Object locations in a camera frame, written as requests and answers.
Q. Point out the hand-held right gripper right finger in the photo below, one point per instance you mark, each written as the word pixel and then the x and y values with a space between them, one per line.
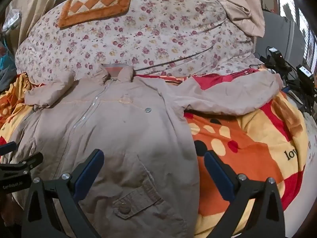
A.
pixel 219 176

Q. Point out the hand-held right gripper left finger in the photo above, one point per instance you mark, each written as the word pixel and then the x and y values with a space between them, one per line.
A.
pixel 87 176

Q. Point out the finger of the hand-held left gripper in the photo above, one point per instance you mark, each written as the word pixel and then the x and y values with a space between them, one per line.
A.
pixel 7 147
pixel 27 161

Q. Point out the beige zip jacket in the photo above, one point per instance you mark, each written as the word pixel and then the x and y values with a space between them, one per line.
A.
pixel 123 129

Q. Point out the orange red printed blanket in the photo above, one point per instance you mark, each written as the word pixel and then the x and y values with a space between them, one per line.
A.
pixel 252 141

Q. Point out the blue grey cloth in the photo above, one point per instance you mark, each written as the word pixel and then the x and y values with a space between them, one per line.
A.
pixel 6 67

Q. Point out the black electronic device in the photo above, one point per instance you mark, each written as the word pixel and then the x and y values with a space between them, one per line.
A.
pixel 304 76
pixel 276 59

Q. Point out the beige curtain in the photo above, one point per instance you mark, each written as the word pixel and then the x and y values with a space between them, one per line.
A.
pixel 32 12

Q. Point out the floral quilt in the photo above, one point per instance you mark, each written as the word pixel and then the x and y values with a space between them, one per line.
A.
pixel 148 42

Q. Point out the orange checkered cushion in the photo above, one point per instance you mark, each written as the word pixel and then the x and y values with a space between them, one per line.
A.
pixel 99 13

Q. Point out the beige cloth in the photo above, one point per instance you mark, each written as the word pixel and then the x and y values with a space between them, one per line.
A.
pixel 235 5

